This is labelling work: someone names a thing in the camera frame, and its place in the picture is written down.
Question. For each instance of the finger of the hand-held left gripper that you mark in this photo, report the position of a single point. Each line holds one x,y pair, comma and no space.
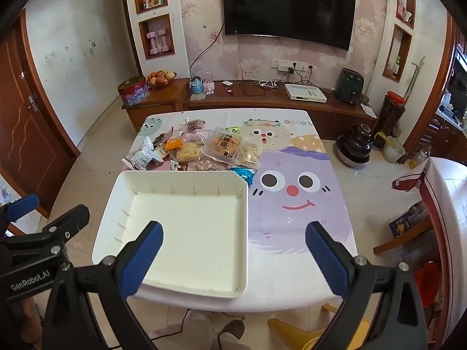
69,220
22,206

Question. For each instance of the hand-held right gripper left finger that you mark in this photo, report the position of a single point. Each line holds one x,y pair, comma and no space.
146,259

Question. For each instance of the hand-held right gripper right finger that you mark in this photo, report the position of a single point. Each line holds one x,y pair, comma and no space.
326,259

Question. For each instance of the white plastic tray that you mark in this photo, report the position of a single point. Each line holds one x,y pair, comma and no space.
189,226

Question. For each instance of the grey white snack packet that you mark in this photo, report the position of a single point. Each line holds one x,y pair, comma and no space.
144,155

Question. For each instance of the blue snack packet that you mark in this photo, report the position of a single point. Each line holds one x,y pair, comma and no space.
243,175

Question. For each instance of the pale puffed snack pack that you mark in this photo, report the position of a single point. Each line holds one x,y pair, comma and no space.
249,154

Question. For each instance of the green white snack packet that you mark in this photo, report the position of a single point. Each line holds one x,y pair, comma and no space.
233,129

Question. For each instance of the printed cartoon tablecloth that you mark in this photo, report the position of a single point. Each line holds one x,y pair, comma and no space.
284,277

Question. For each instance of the brown wooden door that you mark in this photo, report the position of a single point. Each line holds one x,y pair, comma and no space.
33,135

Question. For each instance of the blue cardboard box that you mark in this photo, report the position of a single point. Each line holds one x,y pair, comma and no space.
406,222

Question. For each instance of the red bucket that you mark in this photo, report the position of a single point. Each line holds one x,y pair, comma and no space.
427,284

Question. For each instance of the person's shoe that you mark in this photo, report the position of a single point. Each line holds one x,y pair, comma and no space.
233,330

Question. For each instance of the dark ceramic jar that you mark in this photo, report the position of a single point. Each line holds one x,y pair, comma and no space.
355,146

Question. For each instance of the white bucket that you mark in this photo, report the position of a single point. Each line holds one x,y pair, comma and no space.
394,150

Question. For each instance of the yellow oil bottle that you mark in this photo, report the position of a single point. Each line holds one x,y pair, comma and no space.
419,158

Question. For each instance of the red blue tin box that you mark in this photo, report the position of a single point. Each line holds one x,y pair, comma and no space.
133,93

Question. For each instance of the dark container with red lid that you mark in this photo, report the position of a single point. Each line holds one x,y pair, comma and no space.
391,113

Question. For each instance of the white set-top box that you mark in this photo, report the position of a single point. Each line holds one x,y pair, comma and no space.
304,93

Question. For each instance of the bowl of fruit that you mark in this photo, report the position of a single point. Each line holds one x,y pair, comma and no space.
161,79

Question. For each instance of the dark air fryer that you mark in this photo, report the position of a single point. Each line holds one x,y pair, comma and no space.
348,85

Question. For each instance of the wooden television cabinet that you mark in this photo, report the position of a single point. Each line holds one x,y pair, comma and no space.
255,98

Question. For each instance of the blue snow globe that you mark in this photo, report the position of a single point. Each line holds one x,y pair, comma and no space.
197,86

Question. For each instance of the pink toy figure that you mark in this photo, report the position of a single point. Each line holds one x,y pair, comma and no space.
209,87

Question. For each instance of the small white remote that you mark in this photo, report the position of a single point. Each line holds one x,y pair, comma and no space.
227,83

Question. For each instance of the cartoon wall sticker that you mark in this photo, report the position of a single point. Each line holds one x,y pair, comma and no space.
7,191

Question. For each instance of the white wall sockets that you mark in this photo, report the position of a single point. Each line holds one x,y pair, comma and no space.
292,65

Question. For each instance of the black wall television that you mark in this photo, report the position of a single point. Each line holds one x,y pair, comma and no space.
288,3

